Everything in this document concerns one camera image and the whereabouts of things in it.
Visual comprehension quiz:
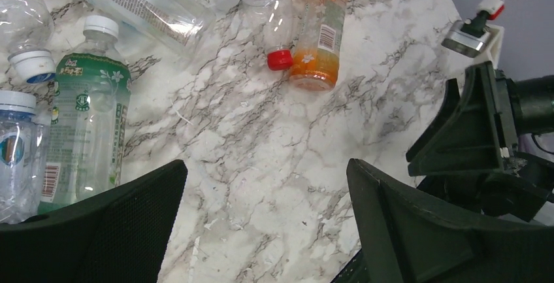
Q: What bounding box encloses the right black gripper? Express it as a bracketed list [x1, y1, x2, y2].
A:
[406, 65, 553, 222]

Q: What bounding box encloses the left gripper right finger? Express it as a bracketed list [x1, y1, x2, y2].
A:
[334, 159, 553, 282]

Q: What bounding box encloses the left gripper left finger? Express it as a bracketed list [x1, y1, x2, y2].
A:
[1, 160, 187, 282]

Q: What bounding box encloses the green tea bottle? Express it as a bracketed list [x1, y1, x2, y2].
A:
[38, 15, 131, 214]

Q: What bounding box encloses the clear bottle blue label slim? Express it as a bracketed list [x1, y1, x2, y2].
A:
[1, 90, 48, 224]

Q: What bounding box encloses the orange juice bottle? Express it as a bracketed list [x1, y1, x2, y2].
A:
[289, 0, 348, 92]

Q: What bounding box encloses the clear bottle red cap right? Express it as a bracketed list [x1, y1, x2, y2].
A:
[242, 0, 294, 71]

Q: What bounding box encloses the clear bottle blue wrap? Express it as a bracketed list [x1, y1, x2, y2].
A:
[1, 0, 56, 84]

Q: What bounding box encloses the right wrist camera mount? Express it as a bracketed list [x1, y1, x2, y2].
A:
[442, 0, 505, 69]

